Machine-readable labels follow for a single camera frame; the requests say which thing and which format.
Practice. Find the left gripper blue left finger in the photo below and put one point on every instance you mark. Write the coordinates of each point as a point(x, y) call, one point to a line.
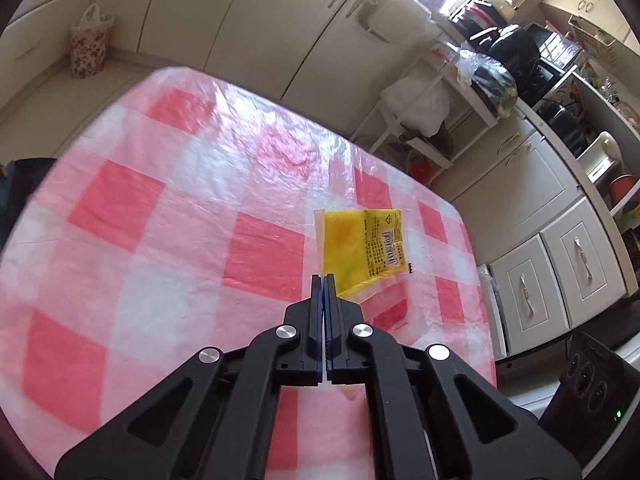
point(314, 334)

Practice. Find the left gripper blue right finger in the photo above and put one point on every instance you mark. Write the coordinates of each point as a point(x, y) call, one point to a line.
point(333, 327)

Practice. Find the yellow snack wrapper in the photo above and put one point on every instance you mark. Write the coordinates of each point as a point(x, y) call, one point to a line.
point(363, 250)

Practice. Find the white drawer cabinet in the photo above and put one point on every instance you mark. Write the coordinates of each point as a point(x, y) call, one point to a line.
point(560, 278)

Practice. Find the pink checkered tablecloth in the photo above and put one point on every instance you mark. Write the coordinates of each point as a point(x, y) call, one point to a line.
point(183, 217)

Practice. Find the white plastic bag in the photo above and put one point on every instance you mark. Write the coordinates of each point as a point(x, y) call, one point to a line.
point(419, 100)

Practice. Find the white shelf trolley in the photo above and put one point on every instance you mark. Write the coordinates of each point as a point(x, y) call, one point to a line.
point(381, 126)

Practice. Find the bag of vegetables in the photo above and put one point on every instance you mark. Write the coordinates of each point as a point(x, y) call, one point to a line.
point(491, 81)

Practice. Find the microwave oven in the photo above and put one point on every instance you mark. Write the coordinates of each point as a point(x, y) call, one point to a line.
point(554, 48)

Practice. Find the black air fryer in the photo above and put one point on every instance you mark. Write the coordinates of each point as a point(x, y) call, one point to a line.
point(512, 46)

